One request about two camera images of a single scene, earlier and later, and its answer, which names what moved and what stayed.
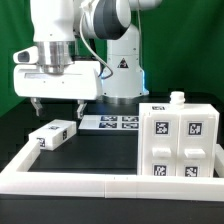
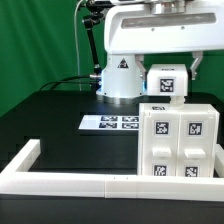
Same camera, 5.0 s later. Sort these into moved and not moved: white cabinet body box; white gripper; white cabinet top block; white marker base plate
Moved: white gripper; white cabinet top block
Not moved: white marker base plate; white cabinet body box
